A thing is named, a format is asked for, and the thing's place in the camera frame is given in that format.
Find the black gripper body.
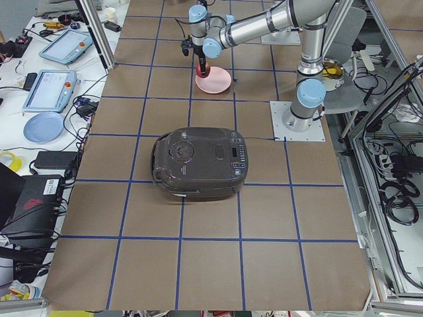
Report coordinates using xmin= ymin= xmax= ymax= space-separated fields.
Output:
xmin=180 ymin=36 xmax=205 ymax=56

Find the red apple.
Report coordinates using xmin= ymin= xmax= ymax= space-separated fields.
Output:
xmin=196 ymin=63 xmax=211 ymax=78

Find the pink plate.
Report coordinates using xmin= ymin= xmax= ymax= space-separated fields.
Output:
xmin=195 ymin=66 xmax=232 ymax=94

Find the steel mixing bowl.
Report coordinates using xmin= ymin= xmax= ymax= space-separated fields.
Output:
xmin=323 ymin=59 xmax=344 ymax=92

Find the blue plate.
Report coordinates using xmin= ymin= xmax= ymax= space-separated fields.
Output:
xmin=23 ymin=112 xmax=64 ymax=143

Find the dark rice cooker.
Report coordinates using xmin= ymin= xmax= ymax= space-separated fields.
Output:
xmin=151 ymin=127 xmax=249 ymax=199

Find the upper teach pendant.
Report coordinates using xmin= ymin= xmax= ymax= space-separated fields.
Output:
xmin=38 ymin=30 xmax=93 ymax=65

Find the teach pendant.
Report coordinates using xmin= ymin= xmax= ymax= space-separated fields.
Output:
xmin=38 ymin=30 xmax=93 ymax=65
xmin=22 ymin=69 xmax=77 ymax=113

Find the lower teach pendant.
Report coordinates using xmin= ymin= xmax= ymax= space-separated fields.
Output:
xmin=22 ymin=69 xmax=77 ymax=113

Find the black power adapter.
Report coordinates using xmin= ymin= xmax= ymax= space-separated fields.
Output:
xmin=34 ymin=151 xmax=77 ymax=170

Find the yellow tape roll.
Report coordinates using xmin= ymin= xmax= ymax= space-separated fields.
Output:
xmin=0 ymin=151 xmax=22 ymax=172

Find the black computer box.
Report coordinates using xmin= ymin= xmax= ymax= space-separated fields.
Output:
xmin=1 ymin=174 xmax=65 ymax=241

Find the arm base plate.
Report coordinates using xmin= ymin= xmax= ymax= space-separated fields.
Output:
xmin=270 ymin=101 xmax=325 ymax=142
xmin=260 ymin=28 xmax=301 ymax=46

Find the aluminium frame post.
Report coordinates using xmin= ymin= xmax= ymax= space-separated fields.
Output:
xmin=75 ymin=0 xmax=115 ymax=70

